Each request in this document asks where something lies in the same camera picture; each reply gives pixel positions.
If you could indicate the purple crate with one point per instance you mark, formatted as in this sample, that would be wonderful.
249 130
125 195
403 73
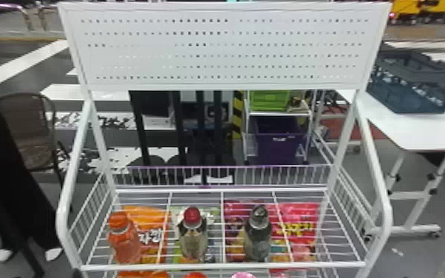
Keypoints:
278 141

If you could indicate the green basket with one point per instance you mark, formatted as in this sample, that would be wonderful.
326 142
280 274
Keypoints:
269 100

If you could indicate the red snack packet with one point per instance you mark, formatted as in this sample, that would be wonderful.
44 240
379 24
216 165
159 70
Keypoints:
233 217

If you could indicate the beige bottle with red cap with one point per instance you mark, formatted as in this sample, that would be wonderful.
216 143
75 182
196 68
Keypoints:
193 236

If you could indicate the grey bottle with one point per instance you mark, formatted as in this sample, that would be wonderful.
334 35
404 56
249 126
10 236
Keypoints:
257 236

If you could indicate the orange snack packet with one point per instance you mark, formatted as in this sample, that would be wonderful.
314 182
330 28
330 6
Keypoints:
150 219

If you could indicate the pink snack packet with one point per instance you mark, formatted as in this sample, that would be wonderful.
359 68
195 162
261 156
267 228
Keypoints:
298 225

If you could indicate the orange bottle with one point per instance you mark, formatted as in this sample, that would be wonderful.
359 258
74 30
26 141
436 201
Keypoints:
123 240

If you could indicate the white side table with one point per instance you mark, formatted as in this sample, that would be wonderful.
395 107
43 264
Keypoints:
416 128

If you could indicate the brown chair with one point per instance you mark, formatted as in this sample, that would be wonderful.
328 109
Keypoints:
28 128

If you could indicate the blue basket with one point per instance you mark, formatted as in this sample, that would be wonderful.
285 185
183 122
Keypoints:
412 89

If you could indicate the person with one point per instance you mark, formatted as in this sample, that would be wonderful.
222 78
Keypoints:
1 174

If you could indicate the yellow black striped post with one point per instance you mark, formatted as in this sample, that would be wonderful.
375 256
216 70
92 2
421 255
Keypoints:
238 112

